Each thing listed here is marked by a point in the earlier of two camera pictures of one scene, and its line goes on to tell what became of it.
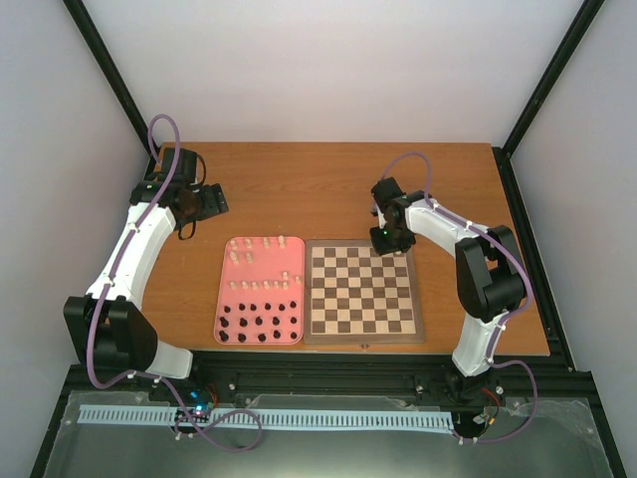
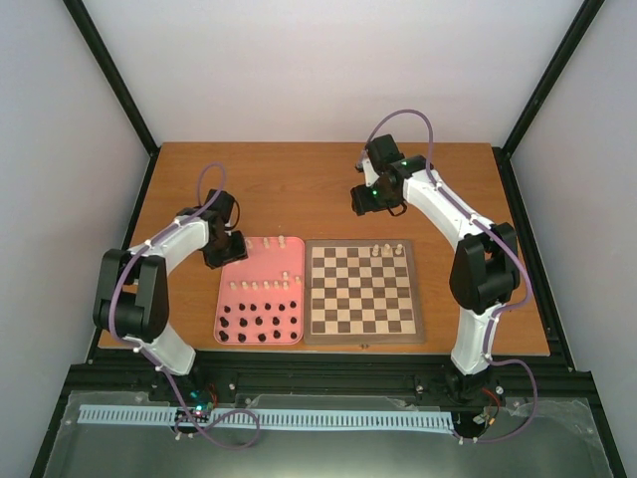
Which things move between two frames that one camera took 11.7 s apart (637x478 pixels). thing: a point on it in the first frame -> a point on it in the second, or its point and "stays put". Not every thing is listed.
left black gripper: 215,203 -> 239,254
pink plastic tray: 261,292 stays put
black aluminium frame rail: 546,379 stays put
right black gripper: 381,248 -> 362,205
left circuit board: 199,399 stays put
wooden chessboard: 353,295 stays put
